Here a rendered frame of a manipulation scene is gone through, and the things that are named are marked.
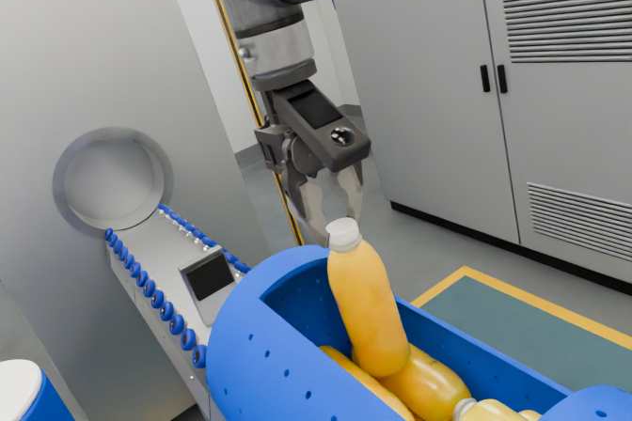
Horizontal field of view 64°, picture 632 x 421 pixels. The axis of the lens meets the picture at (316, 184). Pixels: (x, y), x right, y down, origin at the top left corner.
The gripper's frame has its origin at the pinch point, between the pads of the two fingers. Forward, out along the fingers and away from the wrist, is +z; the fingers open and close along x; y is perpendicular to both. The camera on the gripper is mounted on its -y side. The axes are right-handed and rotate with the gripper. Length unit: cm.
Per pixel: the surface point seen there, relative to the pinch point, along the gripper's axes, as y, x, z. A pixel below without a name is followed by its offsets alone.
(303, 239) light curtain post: 66, -24, 36
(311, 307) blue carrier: 10.2, 2.8, 14.8
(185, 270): 52, 10, 20
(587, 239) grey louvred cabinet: 61, -145, 103
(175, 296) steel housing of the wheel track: 72, 12, 35
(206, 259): 52, 5, 20
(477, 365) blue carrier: -10.4, -7.2, 20.4
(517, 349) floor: 63, -96, 128
